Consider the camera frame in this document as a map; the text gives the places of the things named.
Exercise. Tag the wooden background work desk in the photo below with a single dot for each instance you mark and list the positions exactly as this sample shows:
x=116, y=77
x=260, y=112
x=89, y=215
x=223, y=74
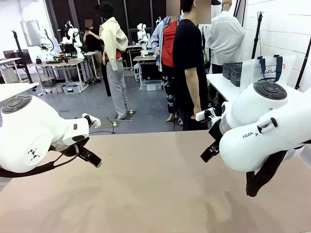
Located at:
x=58, y=63

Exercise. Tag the grey plastic lattice basket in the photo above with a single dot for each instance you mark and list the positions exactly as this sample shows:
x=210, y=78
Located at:
x=236, y=77
x=229, y=69

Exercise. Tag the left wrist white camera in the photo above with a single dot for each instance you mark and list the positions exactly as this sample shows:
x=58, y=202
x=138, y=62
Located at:
x=94, y=121

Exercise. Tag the person's right hand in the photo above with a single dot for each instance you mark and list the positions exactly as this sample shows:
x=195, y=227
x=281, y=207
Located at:
x=196, y=112

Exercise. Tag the white side table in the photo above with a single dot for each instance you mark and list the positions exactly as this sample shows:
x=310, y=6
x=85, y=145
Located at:
x=218, y=82

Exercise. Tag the metal floor plate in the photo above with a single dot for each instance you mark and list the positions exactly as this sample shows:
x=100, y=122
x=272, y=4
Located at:
x=104, y=124

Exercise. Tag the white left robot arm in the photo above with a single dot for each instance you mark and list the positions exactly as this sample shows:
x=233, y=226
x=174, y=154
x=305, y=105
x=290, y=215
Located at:
x=29, y=131

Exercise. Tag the mannequin with beige jacket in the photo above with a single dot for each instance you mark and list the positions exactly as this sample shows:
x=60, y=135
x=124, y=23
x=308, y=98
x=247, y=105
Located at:
x=113, y=48

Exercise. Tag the person's right forearm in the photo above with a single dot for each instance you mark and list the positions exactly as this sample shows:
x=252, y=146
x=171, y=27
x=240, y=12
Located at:
x=196, y=97

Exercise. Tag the white height-adjustable table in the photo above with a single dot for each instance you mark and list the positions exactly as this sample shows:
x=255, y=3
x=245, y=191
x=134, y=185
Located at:
x=12, y=89

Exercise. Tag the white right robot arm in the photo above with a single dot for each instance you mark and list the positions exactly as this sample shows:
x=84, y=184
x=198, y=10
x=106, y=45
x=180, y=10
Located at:
x=257, y=126

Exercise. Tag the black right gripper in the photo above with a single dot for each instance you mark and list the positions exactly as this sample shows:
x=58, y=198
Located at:
x=215, y=131

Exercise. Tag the black box under desk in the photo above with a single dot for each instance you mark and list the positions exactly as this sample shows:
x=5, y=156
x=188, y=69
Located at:
x=150, y=71

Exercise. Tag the background person in black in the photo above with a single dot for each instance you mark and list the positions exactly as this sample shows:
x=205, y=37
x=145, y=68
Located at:
x=92, y=41

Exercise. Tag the small background desk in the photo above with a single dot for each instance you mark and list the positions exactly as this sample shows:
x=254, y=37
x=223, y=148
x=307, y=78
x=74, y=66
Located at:
x=144, y=58

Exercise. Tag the white plastic storage bin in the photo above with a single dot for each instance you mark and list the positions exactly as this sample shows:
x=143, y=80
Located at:
x=71, y=89

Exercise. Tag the wrist white camera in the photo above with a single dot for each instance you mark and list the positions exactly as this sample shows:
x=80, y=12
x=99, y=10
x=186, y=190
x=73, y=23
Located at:
x=200, y=116
x=94, y=121

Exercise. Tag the mannequin blue shirt red top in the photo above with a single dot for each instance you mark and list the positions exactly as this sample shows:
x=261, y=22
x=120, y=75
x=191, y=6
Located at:
x=167, y=43

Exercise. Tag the grey wall panel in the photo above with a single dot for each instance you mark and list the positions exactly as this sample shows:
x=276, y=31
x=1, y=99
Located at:
x=31, y=32

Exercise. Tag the white background robot figure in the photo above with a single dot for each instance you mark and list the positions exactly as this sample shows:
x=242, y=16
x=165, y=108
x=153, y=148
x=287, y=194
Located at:
x=142, y=38

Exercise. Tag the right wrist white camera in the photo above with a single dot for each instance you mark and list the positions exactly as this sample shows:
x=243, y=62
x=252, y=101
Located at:
x=200, y=116

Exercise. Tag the clear plastic storage bin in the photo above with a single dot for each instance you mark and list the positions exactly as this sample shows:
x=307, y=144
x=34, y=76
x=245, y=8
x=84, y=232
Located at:
x=151, y=85

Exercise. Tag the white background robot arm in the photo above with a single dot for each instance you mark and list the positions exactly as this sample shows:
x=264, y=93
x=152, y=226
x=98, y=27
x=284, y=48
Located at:
x=71, y=38
x=47, y=43

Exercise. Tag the black tripod stand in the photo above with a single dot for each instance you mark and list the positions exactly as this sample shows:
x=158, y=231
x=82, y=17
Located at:
x=302, y=65
x=22, y=58
x=257, y=36

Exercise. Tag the person in black t-shirt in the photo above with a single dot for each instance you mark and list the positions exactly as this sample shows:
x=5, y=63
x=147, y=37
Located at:
x=189, y=60

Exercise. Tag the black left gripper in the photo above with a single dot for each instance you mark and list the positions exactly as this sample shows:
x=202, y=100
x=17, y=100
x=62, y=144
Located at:
x=70, y=151

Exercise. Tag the mannequin base plate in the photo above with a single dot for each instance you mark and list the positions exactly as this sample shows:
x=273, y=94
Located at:
x=128, y=116

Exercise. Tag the dark plastic storage bin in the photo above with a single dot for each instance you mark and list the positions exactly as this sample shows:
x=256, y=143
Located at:
x=48, y=82

